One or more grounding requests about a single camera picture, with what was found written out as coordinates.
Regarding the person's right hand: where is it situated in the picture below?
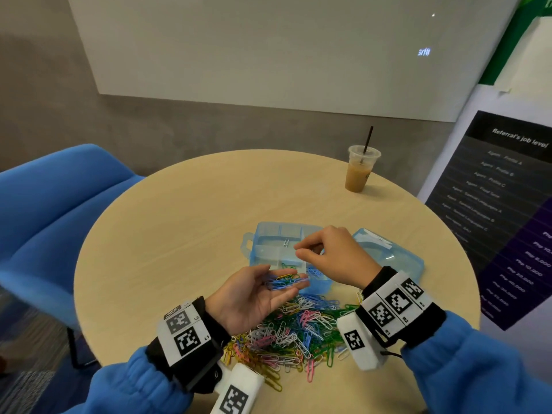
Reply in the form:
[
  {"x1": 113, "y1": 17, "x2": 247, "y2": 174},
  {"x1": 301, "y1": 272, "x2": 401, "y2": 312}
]
[{"x1": 294, "y1": 225, "x2": 383, "y2": 290}]

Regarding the person's left hand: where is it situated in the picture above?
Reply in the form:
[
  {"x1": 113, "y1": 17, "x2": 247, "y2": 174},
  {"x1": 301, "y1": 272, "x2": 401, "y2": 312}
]
[{"x1": 204, "y1": 264, "x2": 300, "y2": 336}]

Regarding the bunch of blue paper clips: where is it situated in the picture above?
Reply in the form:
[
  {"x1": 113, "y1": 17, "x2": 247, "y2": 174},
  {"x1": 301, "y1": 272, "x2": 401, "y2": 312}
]
[{"x1": 263, "y1": 270, "x2": 310, "y2": 292}]

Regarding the pile of coloured paper clips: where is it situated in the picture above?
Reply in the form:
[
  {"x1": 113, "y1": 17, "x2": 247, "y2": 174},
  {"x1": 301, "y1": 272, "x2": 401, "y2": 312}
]
[{"x1": 223, "y1": 293, "x2": 363, "y2": 392}]

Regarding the blue compartment organizer box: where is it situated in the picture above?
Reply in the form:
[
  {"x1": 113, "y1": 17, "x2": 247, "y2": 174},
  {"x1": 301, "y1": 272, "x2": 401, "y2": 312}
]
[{"x1": 240, "y1": 222, "x2": 333, "y2": 296}]

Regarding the person's left forearm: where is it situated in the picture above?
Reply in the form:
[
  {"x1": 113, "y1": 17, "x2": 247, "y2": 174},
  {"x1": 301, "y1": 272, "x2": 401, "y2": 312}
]
[{"x1": 64, "y1": 296, "x2": 232, "y2": 414}]

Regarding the blue transparent box lid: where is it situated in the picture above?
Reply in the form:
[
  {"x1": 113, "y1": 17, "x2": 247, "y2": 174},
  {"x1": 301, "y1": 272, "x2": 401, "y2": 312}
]
[{"x1": 352, "y1": 227, "x2": 426, "y2": 283}]

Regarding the left wrist marker band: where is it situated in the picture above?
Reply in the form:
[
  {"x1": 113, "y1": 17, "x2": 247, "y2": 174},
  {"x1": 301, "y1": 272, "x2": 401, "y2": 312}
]
[{"x1": 156, "y1": 300, "x2": 212, "y2": 367}]

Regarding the wrist marker band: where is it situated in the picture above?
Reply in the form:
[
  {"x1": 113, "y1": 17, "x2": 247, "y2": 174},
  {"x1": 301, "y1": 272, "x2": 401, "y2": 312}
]
[
  {"x1": 358, "y1": 275, "x2": 430, "y2": 338},
  {"x1": 156, "y1": 300, "x2": 212, "y2": 367}
]

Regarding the right wrist marker band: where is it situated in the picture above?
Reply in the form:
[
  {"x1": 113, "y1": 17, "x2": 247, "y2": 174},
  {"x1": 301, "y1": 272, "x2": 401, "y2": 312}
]
[{"x1": 358, "y1": 275, "x2": 430, "y2": 338}]

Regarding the iced coffee plastic cup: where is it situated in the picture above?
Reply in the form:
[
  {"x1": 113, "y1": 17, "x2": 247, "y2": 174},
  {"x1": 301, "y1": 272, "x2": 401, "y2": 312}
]
[{"x1": 345, "y1": 144, "x2": 382, "y2": 194}]

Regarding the round wooden table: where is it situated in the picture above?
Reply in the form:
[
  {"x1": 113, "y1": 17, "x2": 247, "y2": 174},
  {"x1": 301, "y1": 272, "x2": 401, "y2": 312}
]
[{"x1": 73, "y1": 149, "x2": 481, "y2": 414}]

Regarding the standing poster banner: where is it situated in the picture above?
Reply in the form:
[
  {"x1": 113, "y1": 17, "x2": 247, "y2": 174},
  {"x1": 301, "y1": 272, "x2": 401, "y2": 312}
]
[{"x1": 417, "y1": 0, "x2": 552, "y2": 333}]

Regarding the blue upholstered chair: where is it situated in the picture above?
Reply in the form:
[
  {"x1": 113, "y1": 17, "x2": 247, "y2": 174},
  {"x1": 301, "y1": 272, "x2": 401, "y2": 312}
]
[{"x1": 0, "y1": 144, "x2": 144, "y2": 371}]

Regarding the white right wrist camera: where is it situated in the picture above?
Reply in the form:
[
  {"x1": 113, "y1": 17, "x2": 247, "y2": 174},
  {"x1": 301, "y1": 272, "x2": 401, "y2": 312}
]
[{"x1": 336, "y1": 311, "x2": 389, "y2": 371}]

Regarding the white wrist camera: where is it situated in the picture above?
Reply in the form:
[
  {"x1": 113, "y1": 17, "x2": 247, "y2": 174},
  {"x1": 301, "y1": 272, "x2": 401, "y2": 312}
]
[
  {"x1": 209, "y1": 362, "x2": 265, "y2": 414},
  {"x1": 336, "y1": 311, "x2": 389, "y2": 371}
]

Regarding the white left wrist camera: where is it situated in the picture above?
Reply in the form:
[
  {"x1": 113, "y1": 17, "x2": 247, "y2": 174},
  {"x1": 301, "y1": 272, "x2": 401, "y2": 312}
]
[{"x1": 209, "y1": 362, "x2": 265, "y2": 414}]

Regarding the white wall board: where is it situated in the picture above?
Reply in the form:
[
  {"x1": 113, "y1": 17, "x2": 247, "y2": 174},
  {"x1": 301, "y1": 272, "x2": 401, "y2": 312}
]
[{"x1": 67, "y1": 0, "x2": 523, "y2": 123}]

